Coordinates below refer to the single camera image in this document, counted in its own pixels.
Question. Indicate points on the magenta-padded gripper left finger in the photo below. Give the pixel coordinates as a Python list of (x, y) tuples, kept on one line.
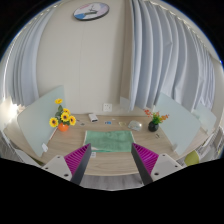
[(77, 159)]

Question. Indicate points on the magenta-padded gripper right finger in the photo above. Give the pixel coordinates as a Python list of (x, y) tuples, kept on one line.
[(146, 160)]

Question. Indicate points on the green towel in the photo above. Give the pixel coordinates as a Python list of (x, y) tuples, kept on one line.
[(110, 140)]

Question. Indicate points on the orange flowers in black vase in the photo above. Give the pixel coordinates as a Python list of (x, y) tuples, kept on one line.
[(153, 126)]

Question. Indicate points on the white tag on divider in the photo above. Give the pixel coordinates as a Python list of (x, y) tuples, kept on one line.
[(45, 147)]

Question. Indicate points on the sunflowers in orange vase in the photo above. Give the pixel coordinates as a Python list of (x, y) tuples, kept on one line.
[(63, 126)]

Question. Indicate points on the yellow-green sticker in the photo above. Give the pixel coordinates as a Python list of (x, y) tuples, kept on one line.
[(122, 123)]

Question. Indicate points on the small white box device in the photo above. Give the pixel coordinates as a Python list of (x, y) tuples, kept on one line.
[(93, 117)]

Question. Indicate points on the yellow-green chair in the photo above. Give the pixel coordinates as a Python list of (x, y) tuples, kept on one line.
[(192, 158)]

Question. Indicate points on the blue sticker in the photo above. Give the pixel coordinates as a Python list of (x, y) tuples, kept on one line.
[(107, 122)]

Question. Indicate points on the frosted desk divider panel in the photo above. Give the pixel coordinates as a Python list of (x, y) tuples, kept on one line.
[(205, 118), (36, 123), (180, 123)]

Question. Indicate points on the grey-white curtain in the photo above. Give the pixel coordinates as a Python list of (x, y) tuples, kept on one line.
[(166, 60), (23, 66)]

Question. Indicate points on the white wall socket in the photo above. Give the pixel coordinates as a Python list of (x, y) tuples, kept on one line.
[(107, 107)]

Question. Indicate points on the round wall clock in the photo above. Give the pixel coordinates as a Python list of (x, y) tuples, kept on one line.
[(91, 11)]

